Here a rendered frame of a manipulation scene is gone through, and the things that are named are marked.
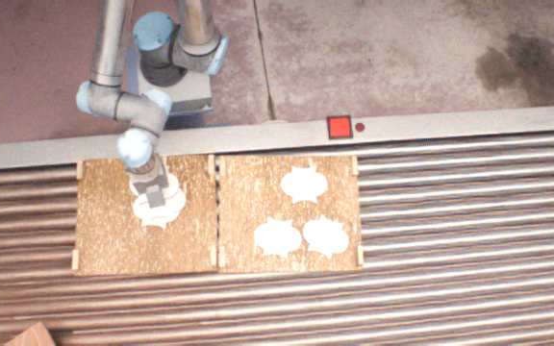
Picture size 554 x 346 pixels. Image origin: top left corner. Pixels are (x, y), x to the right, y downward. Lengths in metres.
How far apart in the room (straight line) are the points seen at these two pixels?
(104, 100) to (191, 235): 0.50
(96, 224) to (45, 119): 1.32
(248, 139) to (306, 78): 1.18
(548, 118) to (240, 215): 1.05
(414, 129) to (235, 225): 0.64
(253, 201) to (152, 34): 0.55
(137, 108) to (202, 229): 0.47
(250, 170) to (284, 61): 1.30
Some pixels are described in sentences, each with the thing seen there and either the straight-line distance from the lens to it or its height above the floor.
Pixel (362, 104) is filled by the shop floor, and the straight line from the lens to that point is 2.90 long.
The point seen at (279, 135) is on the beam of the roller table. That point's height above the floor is 0.92.
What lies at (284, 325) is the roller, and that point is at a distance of 1.67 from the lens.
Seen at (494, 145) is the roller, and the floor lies 0.92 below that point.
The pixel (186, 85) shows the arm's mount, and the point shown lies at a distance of 1.82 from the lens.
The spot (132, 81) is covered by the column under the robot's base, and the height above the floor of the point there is 0.87.
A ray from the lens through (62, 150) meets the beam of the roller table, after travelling 1.87.
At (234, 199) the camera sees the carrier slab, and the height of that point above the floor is 0.94.
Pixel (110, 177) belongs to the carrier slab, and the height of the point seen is 0.94.
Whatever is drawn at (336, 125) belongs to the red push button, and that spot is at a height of 0.93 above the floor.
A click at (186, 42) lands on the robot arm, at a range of 1.60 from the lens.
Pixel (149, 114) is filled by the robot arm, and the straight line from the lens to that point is 1.37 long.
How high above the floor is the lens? 2.58
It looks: 72 degrees down
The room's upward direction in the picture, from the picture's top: 7 degrees clockwise
